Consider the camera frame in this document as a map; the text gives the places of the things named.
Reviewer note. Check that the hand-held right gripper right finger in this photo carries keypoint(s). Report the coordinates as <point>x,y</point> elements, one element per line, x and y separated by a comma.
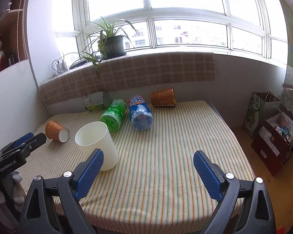
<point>207,175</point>

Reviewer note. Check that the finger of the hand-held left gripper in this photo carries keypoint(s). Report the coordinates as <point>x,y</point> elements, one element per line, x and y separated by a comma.
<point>23,139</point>
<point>37,140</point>

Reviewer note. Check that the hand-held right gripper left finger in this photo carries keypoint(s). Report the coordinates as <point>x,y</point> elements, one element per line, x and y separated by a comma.
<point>89,175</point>

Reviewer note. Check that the small orange paper cup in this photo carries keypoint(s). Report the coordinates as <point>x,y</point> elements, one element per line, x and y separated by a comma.
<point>52,129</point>

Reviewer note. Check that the white plastic cup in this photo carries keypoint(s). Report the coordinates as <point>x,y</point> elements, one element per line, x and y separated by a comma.
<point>101,143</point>

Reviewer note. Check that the large orange cup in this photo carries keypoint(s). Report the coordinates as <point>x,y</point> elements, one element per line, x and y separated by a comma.
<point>162,98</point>

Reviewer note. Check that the grey fuzzy cloth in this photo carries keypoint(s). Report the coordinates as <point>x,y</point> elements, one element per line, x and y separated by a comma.
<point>18,187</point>

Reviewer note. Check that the green plastic bottle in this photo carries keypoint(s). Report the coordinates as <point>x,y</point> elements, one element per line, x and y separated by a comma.
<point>113,115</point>

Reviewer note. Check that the dark red cardboard box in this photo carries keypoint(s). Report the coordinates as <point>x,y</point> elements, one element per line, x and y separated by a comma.
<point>271,148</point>

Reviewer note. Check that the green and white paper bag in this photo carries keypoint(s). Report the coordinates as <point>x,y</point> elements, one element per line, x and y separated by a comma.
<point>257,113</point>

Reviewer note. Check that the blue label plastic bottle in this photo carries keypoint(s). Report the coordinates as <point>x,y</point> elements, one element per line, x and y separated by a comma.
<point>139,113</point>

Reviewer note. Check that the black flat device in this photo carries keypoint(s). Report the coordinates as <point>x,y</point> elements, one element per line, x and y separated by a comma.
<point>78,63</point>

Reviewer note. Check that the crumpled packaging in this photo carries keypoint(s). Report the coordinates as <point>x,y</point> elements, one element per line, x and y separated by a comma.
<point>284,129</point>

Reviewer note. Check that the wooden shelf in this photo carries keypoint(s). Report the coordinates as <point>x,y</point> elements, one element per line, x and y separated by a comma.
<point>5,29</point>

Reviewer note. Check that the brown checked blanket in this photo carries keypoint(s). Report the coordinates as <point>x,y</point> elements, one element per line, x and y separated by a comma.
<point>149,70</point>

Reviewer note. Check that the spider plant in black pot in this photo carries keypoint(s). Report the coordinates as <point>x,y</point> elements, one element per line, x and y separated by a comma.
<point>114,46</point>

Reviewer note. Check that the white window frame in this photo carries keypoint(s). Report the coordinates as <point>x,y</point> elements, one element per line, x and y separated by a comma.
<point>151,13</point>

